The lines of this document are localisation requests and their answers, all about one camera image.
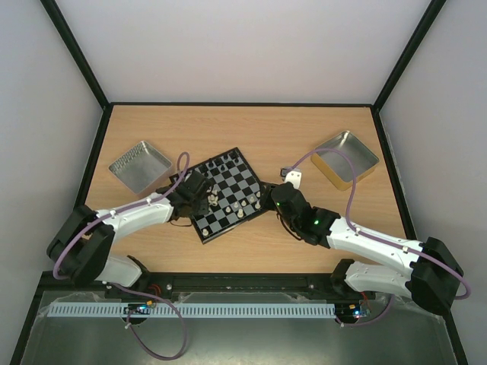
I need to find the light blue slotted cable duct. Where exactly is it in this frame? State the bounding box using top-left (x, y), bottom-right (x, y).
top-left (46, 302), bottom-right (336, 319)

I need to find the pile of white pieces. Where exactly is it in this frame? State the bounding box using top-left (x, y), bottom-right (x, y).
top-left (208, 189), bottom-right (218, 206)

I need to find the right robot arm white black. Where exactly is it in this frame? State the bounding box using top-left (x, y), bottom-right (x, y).
top-left (261, 182), bottom-right (463, 316)

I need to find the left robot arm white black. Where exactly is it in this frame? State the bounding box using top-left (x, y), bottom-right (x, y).
top-left (46, 171), bottom-right (212, 291)

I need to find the gold square tin box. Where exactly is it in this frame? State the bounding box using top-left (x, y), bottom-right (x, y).
top-left (310, 131), bottom-right (380, 191)

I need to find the silver embossed tin lid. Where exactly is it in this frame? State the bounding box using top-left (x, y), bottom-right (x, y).
top-left (108, 141), bottom-right (174, 195)

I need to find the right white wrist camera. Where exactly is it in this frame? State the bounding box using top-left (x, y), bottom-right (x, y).
top-left (280, 167), bottom-right (302, 189)

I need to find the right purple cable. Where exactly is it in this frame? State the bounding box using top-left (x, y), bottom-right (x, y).
top-left (291, 148), bottom-right (472, 328)

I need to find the black silver chess board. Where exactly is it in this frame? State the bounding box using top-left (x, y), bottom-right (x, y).
top-left (187, 147), bottom-right (264, 244)

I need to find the black aluminium frame rail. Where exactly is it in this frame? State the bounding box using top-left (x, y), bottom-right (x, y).
top-left (37, 270), bottom-right (442, 301)

